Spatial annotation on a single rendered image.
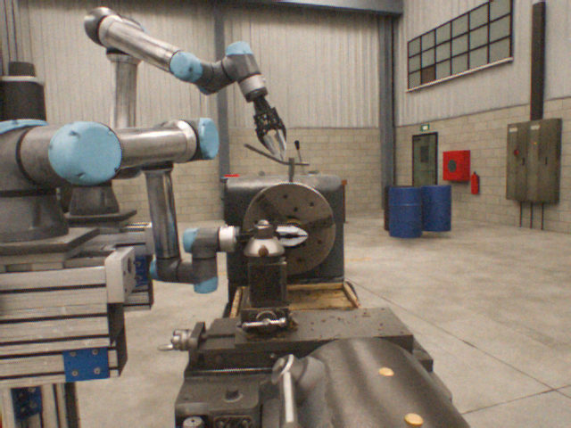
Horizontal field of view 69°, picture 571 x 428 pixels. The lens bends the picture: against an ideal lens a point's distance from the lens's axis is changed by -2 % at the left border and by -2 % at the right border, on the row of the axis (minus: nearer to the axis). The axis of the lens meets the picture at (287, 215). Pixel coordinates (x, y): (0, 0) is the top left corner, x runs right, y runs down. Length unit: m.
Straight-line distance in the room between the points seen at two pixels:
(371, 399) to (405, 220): 7.50
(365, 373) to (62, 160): 0.67
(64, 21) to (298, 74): 5.90
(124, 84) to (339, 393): 1.37
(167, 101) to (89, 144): 10.62
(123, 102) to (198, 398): 1.05
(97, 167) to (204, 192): 10.53
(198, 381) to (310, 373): 0.53
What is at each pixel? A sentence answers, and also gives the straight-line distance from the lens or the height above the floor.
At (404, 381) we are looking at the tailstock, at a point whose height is 1.14.
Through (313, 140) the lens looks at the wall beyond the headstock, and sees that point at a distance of 12.13.
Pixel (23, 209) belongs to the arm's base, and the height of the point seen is 1.22.
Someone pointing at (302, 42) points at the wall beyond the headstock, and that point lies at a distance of 12.57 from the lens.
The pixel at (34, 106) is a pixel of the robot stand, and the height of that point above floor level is 1.46.
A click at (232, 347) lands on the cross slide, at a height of 0.96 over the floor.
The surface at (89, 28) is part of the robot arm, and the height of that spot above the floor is 1.72.
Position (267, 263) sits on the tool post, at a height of 1.11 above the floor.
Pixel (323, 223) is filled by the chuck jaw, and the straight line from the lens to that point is 1.40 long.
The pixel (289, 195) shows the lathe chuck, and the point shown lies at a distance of 1.42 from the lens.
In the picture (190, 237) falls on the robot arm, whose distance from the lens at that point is 1.25.
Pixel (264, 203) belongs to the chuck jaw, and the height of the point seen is 1.17.
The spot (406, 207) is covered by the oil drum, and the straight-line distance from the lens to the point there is 7.73.
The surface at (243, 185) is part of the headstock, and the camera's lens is 1.58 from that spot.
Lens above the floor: 1.28
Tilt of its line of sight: 6 degrees down
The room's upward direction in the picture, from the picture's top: 2 degrees counter-clockwise
